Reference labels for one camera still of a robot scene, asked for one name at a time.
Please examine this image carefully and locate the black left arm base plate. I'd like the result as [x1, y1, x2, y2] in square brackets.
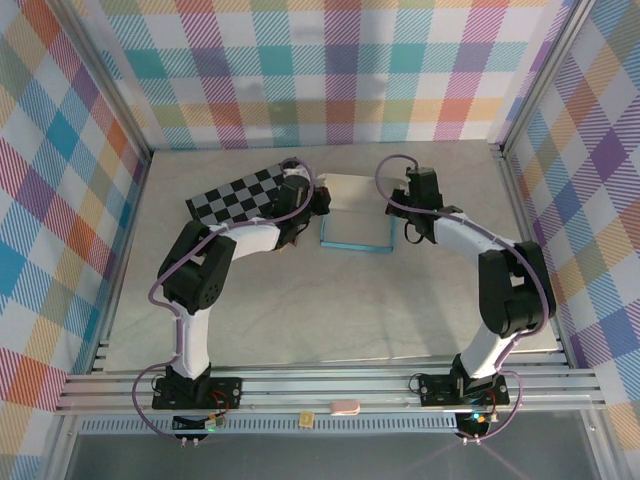
[152, 377, 244, 411]

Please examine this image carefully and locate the black controller board with LED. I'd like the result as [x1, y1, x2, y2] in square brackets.
[172, 412, 226, 433]
[457, 409, 497, 432]

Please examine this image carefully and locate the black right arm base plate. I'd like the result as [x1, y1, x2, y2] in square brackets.
[417, 372, 511, 407]

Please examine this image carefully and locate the aluminium side rail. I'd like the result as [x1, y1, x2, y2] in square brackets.
[88, 149, 154, 375]
[492, 142, 572, 370]

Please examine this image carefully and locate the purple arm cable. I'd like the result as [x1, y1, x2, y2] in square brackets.
[374, 153, 559, 444]
[130, 157, 317, 446]

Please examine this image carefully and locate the aluminium front frame rail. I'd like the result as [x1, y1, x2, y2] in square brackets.
[54, 363, 609, 417]

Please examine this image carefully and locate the black and grey checkerboard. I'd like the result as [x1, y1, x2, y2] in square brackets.
[184, 162, 301, 234]

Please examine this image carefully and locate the slotted grey cable duct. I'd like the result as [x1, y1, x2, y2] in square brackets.
[79, 417, 459, 435]

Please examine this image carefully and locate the aluminium frame post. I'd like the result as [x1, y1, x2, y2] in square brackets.
[498, 0, 599, 157]
[57, 0, 154, 169]

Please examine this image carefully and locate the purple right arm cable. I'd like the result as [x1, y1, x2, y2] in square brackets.
[374, 153, 559, 444]

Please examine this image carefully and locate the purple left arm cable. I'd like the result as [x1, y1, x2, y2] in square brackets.
[130, 157, 317, 446]

